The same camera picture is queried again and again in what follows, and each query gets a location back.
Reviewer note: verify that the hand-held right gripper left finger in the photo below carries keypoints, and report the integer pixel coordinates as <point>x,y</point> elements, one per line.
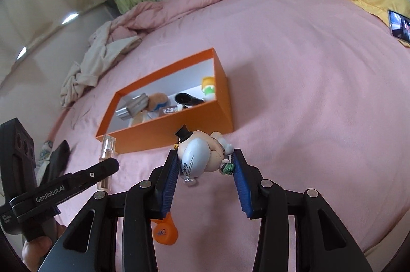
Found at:
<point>169,185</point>

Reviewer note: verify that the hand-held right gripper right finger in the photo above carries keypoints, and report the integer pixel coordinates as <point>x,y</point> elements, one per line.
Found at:
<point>240,185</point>

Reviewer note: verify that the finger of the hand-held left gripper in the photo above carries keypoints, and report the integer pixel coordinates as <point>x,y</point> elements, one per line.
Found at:
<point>96,172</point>

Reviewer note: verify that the glass perfume bottle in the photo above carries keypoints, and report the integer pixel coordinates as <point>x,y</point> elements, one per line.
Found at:
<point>107,150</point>

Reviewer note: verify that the hat figurine keyring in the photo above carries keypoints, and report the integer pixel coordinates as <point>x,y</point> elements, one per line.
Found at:
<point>198,156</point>

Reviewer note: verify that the orange cardboard box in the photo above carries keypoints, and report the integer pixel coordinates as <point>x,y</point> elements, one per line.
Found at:
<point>179,134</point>

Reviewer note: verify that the glossy black packet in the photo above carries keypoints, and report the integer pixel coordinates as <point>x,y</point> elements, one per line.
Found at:
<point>131,105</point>

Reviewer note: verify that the brown bear plush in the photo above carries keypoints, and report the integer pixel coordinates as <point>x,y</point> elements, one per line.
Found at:
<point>157,100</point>

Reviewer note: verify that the black lipstick box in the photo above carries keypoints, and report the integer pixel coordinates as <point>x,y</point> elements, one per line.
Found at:
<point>189,99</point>

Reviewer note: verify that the yellow rubber duck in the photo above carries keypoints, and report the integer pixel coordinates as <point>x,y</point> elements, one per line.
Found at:
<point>208,81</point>

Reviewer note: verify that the person's left hand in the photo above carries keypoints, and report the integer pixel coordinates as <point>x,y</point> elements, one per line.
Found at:
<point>33,251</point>

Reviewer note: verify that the floral patterned cloth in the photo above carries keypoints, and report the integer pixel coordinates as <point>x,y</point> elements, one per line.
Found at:
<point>44,152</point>

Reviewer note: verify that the black cloth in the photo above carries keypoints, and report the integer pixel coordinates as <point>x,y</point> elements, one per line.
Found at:
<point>57,160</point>

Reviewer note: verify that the orange plastic toy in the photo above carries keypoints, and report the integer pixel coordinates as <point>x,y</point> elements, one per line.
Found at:
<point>165,232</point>

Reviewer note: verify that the cream crumpled cloth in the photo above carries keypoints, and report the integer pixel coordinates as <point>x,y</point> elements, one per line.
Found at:
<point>96,60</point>

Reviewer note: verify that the pink bed sheet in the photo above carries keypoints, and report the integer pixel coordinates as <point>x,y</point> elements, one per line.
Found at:
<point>304,83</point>

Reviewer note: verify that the pink duvet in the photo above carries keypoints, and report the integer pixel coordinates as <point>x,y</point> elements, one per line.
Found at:
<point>192,0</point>

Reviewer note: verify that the smartphone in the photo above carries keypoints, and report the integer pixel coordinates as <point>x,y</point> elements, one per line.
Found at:
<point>398,27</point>

